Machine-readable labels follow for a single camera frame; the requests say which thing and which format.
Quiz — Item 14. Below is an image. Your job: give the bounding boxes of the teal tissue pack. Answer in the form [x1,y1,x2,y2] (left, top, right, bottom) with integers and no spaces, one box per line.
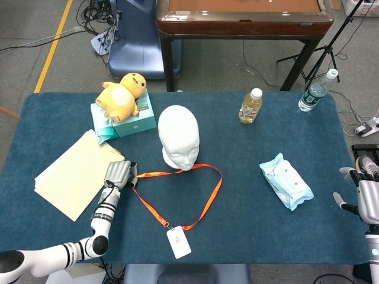
[90,103,119,145]

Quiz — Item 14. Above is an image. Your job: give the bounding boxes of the white badge card holder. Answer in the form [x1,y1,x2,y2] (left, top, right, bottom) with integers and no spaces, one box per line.
[166,225,192,260]

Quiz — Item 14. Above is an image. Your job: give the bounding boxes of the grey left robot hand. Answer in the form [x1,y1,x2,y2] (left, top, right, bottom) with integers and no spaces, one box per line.
[103,160,139,192]

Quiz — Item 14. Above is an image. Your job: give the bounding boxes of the yellow plush toy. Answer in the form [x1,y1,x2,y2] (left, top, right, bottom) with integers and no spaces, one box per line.
[95,73,147,122]

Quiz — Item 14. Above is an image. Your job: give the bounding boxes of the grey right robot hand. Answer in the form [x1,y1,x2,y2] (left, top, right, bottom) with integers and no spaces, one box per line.
[333,167,379,227]

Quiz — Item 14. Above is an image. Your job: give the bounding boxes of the white foam mannequin head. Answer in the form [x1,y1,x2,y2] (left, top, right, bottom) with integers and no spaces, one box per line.
[158,105,200,172]

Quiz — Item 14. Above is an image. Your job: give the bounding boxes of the black tripod stand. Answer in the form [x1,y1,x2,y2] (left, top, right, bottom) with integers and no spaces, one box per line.
[277,0,365,91]

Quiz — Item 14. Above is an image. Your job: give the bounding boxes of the grey sneaker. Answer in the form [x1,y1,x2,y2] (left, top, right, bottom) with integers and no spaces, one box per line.
[355,156,379,181]

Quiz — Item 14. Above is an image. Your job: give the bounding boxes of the yellow tea bottle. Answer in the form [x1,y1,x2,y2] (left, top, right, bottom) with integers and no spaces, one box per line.
[238,88,264,125]

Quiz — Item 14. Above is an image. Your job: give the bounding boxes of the teal cardboard box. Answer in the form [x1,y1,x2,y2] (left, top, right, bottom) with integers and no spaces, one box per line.
[112,88,158,138]

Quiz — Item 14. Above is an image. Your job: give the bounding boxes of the clear water bottle green label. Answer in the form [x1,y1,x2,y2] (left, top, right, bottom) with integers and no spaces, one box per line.
[298,68,339,113]

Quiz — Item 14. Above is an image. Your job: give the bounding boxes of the white power strip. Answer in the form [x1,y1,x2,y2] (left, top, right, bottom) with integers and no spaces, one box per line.
[354,117,379,138]

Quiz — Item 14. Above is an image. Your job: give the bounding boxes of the brown wooden mahjong table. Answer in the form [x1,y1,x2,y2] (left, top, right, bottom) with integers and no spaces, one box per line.
[155,0,335,92]

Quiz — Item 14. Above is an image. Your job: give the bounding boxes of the light blue wet wipes pack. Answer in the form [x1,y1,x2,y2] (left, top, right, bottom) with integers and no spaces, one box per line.
[259,152,314,212]

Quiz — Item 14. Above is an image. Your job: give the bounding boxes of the orange lanyard strap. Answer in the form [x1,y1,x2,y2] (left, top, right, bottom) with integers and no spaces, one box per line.
[131,163,223,232]

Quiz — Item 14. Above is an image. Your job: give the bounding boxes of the beige notebook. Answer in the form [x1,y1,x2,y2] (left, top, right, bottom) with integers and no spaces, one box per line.
[34,128,126,222]

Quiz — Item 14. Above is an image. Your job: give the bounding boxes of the black cable bundle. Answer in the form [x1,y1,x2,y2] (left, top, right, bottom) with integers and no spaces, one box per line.
[76,0,123,57]

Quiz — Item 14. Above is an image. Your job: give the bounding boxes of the blue robot torso base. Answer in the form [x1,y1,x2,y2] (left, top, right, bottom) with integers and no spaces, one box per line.
[123,263,252,284]

